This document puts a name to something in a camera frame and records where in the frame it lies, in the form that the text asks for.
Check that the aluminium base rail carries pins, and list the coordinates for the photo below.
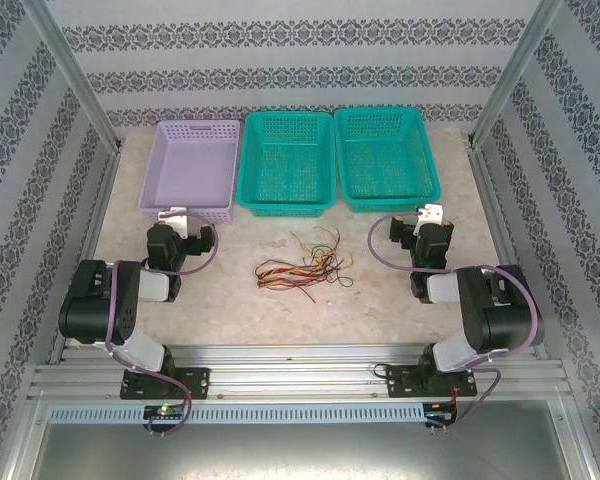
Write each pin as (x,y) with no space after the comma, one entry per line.
(295,375)

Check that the aluminium frame post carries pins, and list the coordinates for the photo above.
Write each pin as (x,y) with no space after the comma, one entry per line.
(515,70)
(70,70)

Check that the teal plastic basket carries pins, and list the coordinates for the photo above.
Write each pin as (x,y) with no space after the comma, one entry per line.
(385,160)
(285,165)

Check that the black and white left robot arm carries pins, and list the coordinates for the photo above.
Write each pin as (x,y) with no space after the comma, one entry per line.
(95,300)

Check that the lilac plastic basket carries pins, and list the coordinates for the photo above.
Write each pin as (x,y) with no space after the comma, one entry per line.
(190,170)

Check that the aluminium side rail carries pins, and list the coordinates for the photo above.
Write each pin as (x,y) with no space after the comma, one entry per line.
(100,215)
(495,220)

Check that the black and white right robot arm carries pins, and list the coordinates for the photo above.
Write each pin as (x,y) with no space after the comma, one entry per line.
(500,315)

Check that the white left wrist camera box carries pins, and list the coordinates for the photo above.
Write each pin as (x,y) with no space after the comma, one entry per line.
(174,220)

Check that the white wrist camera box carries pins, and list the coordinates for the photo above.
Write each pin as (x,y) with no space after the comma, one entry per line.
(428,216)
(174,220)

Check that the small circuit board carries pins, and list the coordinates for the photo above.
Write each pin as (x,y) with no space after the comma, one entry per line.
(440,412)
(165,412)

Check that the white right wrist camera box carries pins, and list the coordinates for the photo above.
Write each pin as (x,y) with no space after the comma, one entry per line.
(428,216)

